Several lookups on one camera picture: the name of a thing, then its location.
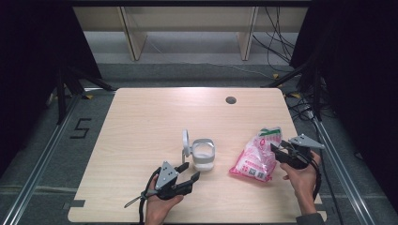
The pink and white plastic bag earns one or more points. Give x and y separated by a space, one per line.
255 159

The light wooden shelf unit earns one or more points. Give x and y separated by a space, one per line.
187 18

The black metal stand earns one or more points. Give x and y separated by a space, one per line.
62 93
316 93

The black curtain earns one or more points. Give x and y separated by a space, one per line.
359 78
31 62

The person's right hand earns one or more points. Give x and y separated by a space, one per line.
303 181

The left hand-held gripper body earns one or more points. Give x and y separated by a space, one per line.
165 176

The clear jar with white lid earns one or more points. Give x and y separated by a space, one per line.
203 154

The aluminium floor rail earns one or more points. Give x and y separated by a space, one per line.
40 168
341 168

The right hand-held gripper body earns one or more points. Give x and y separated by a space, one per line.
305 142

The person's left hand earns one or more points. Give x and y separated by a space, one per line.
158 209

